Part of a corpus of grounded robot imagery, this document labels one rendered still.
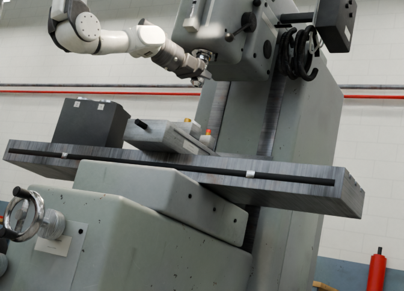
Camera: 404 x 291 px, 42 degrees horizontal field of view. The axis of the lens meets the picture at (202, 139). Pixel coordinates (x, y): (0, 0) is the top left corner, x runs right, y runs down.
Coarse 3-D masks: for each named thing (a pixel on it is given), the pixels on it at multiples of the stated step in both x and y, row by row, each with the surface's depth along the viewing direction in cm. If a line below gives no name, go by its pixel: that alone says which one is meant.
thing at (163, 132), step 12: (132, 120) 158; (144, 120) 156; (156, 120) 153; (168, 120) 152; (132, 132) 157; (144, 132) 154; (156, 132) 152; (168, 132) 152; (180, 132) 157; (132, 144) 160; (144, 144) 157; (156, 144) 153; (168, 144) 152; (180, 144) 158; (192, 144) 163; (204, 144) 171
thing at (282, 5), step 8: (280, 0) 206; (288, 0) 213; (272, 8) 201; (280, 8) 207; (288, 8) 213; (296, 8) 221; (280, 16) 207; (280, 24) 208; (296, 24) 222; (304, 24) 230; (280, 32) 209; (296, 32) 223; (312, 40) 239; (320, 56) 250
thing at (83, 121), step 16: (64, 112) 192; (80, 112) 190; (96, 112) 188; (112, 112) 186; (64, 128) 190; (80, 128) 188; (96, 128) 186; (112, 128) 186; (80, 144) 186; (96, 144) 184; (112, 144) 187
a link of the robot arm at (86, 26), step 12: (60, 0) 140; (72, 0) 139; (84, 0) 144; (60, 12) 140; (72, 12) 139; (84, 12) 141; (48, 24) 145; (72, 24) 139; (84, 24) 140; (96, 24) 143; (84, 36) 140; (96, 36) 143; (60, 48) 148
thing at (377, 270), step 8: (376, 256) 520; (384, 256) 523; (376, 264) 518; (384, 264) 518; (376, 272) 515; (384, 272) 517; (368, 280) 519; (376, 280) 513; (368, 288) 515; (376, 288) 511
